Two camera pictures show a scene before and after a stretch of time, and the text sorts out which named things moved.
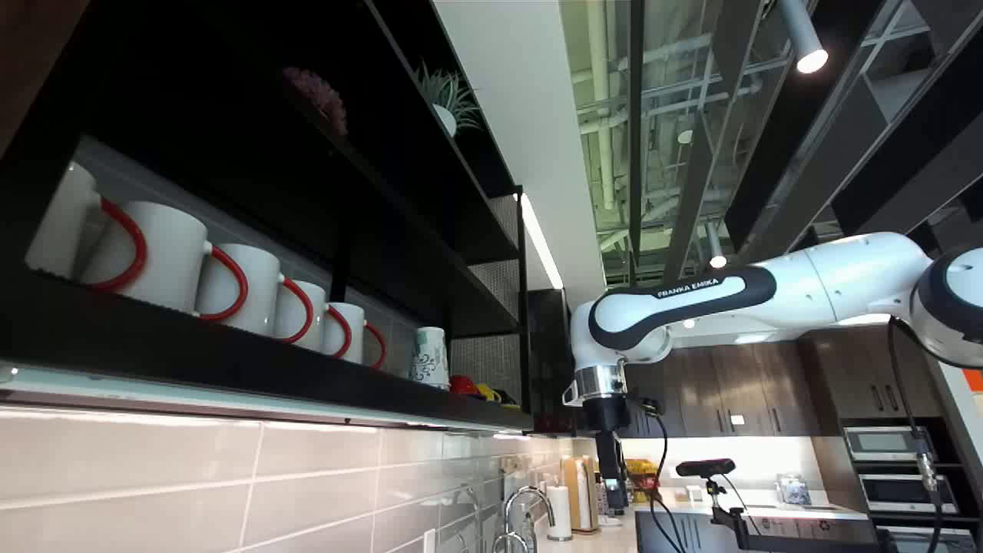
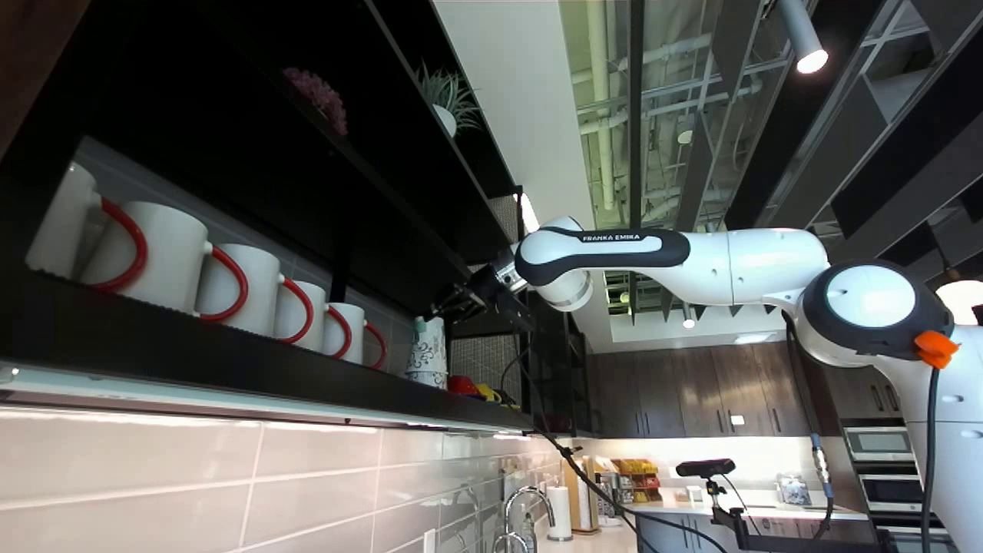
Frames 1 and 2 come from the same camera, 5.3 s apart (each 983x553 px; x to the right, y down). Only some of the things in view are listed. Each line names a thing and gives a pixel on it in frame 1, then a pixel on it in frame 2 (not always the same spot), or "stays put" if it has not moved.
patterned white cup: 432,357 stays put
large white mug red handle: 150,253 stays put
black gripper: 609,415 -> 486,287
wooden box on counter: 585,489 stays put
